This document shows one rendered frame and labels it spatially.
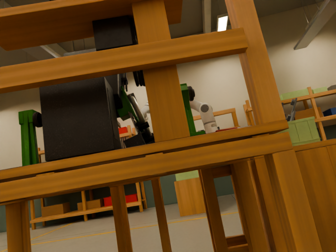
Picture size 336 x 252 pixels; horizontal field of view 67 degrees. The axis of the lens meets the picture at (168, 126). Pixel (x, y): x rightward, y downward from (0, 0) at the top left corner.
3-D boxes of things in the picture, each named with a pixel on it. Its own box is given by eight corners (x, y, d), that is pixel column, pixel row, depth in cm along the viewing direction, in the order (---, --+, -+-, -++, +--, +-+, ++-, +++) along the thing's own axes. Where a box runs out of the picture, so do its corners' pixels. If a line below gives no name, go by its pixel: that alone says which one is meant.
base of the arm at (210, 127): (208, 148, 188) (202, 126, 192) (220, 145, 189) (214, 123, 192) (211, 146, 179) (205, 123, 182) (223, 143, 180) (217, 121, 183)
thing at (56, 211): (142, 212, 611) (129, 124, 653) (30, 230, 649) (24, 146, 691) (147, 208, 664) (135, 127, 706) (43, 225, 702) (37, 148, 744)
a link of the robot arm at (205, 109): (209, 100, 185) (215, 122, 181) (211, 103, 193) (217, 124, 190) (196, 104, 187) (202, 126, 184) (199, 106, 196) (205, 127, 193)
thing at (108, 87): (62, 163, 126) (56, 98, 132) (122, 152, 127) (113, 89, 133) (44, 161, 108) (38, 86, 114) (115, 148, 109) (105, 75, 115)
